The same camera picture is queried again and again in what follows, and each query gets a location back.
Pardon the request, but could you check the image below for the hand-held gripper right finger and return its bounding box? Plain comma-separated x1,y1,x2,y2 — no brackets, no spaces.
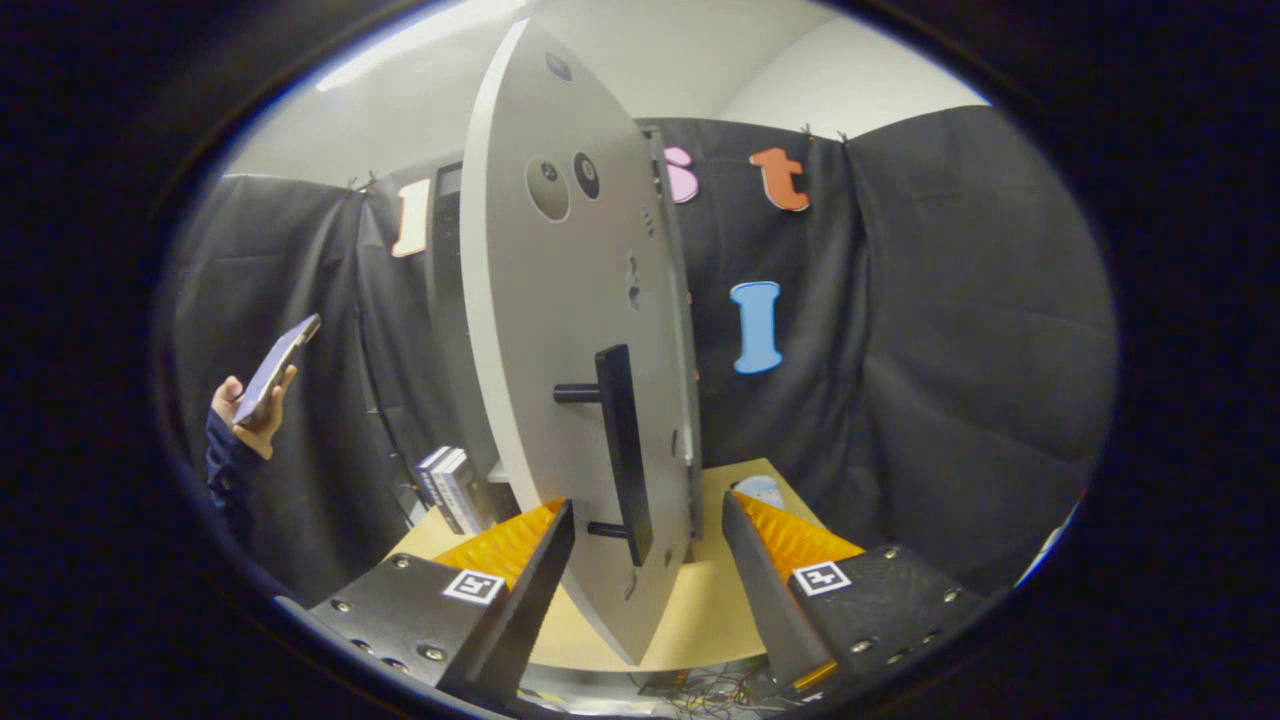
720,490,986,701

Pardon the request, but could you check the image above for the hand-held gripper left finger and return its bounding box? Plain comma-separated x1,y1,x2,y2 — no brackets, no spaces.
275,498,577,706

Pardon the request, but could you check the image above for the black door handle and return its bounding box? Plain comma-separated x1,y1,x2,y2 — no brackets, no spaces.
553,344,656,568

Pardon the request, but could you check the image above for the white cabinet door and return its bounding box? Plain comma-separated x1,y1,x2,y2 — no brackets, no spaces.
458,18,706,666

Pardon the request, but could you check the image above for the purple smartphone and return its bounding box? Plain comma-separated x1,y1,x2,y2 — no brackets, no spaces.
232,313,323,431

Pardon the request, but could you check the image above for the white rounded object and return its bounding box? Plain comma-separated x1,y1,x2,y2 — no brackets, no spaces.
732,475,788,511

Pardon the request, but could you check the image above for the grey cover book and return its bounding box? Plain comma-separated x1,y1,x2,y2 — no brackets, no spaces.
445,450,501,534

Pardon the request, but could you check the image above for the white spine book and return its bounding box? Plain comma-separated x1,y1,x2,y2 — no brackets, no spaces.
430,447,471,533

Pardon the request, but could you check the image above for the dark blue spine book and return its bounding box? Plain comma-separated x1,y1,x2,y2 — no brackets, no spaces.
415,447,451,521

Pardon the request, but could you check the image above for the black backdrop cloth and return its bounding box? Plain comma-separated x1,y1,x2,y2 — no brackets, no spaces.
165,105,1119,601

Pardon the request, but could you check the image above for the grey cabinet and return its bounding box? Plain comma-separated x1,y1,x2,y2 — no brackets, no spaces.
425,125,706,541

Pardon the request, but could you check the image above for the tangled cable bundle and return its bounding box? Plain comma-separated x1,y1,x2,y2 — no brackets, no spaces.
630,665,791,717

